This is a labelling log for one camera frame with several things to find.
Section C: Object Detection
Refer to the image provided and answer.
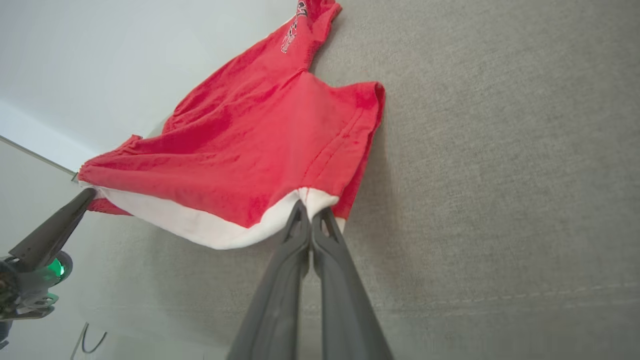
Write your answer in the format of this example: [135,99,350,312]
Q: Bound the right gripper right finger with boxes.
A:
[311,207,393,360]

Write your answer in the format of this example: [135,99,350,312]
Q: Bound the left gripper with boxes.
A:
[0,187,97,321]

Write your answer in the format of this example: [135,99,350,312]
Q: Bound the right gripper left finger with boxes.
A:
[227,200,312,360]

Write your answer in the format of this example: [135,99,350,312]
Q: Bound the red shorts with white stripe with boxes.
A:
[77,0,386,251]

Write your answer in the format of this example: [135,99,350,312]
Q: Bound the grey fabric sofa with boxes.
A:
[65,0,640,360]

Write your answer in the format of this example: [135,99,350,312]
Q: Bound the thin black cable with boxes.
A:
[70,322,108,360]

